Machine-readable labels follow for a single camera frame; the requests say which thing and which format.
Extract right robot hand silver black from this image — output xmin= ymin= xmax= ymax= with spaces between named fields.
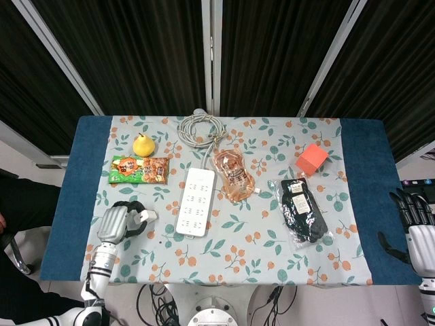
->
xmin=377 ymin=188 xmax=435 ymax=278

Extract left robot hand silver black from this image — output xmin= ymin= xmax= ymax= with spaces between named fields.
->
xmin=97 ymin=200 xmax=150 ymax=245

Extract white power adapter cube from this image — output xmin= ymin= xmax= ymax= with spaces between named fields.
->
xmin=132 ymin=209 xmax=159 ymax=225

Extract grey round robot base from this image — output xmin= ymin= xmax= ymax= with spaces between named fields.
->
xmin=186 ymin=297 xmax=239 ymax=326

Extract white power strip with cable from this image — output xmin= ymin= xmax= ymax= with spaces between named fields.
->
xmin=175 ymin=167 xmax=217 ymax=239

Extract green orange snack packet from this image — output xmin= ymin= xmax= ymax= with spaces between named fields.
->
xmin=108 ymin=155 xmax=170 ymax=185

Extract blue table cover cloth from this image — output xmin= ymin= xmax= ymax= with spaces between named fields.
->
xmin=39 ymin=115 xmax=422 ymax=285

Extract yellow pear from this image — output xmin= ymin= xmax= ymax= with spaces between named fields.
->
xmin=132 ymin=132 xmax=156 ymax=158

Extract chrome chair leg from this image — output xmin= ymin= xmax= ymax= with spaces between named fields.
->
xmin=5 ymin=236 xmax=34 ymax=276

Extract black gloves in plastic bag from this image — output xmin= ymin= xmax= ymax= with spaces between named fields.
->
xmin=268 ymin=177 xmax=332 ymax=251

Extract floral leaf print tablecloth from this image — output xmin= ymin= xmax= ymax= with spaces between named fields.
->
xmin=80 ymin=115 xmax=374 ymax=285

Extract orange drink pouch with spout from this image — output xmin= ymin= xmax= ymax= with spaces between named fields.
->
xmin=212 ymin=148 xmax=262 ymax=204

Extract orange red cube box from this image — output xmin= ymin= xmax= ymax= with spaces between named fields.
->
xmin=294 ymin=143 xmax=329 ymax=177

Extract black pleated curtain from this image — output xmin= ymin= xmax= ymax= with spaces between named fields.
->
xmin=0 ymin=0 xmax=93 ymax=156
xmin=304 ymin=0 xmax=435 ymax=162
xmin=220 ymin=0 xmax=354 ymax=118
xmin=32 ymin=0 xmax=207 ymax=117

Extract black cable bundle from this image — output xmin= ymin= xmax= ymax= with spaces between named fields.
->
xmin=261 ymin=285 xmax=298 ymax=326
xmin=137 ymin=284 xmax=181 ymax=326

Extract grey cable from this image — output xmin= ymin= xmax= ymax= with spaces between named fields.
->
xmin=177 ymin=108 xmax=228 ymax=170

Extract white metal frame post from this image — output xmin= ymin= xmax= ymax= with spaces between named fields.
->
xmin=12 ymin=0 xmax=105 ymax=116
xmin=201 ymin=0 xmax=224 ymax=115
xmin=297 ymin=0 xmax=368 ymax=118

